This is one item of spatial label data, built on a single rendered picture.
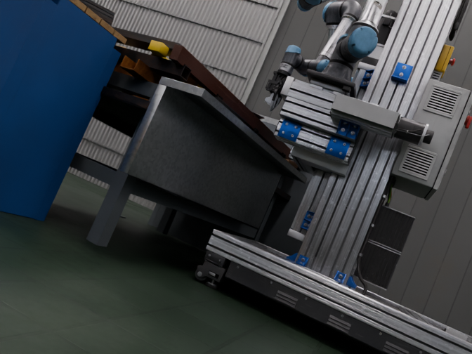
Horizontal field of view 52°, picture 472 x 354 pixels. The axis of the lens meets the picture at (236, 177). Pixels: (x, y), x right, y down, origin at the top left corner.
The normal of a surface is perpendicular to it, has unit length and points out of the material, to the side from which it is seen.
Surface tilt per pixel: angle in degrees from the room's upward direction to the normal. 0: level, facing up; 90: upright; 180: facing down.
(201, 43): 90
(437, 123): 90
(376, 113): 90
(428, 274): 90
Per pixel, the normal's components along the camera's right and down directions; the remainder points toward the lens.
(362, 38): 0.11, 0.11
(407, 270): -0.25, -0.18
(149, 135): 0.83, 0.32
